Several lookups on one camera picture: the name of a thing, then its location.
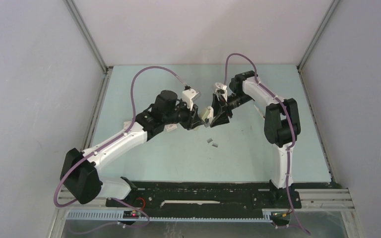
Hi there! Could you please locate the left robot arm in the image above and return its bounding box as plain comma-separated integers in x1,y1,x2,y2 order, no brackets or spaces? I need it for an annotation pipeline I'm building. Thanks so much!
60,87,204,207

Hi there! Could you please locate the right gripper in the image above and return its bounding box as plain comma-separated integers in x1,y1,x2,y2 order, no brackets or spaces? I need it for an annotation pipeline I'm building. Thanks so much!
206,92,253,128

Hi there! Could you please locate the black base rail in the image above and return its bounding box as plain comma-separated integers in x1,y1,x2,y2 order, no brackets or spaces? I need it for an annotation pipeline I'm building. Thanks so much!
125,181,302,219

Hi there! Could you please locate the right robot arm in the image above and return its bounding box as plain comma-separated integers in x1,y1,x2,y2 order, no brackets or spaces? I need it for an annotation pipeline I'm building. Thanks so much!
205,70,301,207

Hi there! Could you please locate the left aluminium frame post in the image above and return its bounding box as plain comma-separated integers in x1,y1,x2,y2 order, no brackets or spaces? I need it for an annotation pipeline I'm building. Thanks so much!
63,0,109,73

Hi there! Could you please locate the white staple box sleeve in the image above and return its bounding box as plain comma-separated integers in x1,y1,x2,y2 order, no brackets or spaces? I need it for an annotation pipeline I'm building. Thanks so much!
165,124,178,132

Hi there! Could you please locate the right aluminium frame post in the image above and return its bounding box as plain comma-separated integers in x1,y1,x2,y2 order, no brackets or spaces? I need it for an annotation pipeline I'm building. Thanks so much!
297,0,342,72

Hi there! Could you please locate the aluminium frame post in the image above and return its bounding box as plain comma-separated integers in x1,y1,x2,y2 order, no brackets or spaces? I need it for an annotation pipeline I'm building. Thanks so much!
63,0,109,73
297,0,342,72

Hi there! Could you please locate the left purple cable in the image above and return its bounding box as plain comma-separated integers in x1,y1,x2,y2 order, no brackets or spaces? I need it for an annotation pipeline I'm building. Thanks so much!
53,66,191,236

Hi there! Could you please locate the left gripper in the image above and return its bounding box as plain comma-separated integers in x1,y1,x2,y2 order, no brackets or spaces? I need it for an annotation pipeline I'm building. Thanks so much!
163,99,203,130

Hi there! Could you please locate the olive green stapler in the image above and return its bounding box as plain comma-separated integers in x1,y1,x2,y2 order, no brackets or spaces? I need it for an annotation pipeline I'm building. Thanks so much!
199,106,214,127

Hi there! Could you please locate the light blue stapler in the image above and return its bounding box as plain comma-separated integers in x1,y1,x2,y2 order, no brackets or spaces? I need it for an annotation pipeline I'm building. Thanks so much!
254,104,265,119

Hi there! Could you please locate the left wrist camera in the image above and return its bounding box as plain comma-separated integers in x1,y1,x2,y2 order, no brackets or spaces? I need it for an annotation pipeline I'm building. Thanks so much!
182,86,200,111

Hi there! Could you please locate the white stapler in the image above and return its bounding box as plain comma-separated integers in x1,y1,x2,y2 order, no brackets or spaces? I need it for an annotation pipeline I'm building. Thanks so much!
123,121,133,130

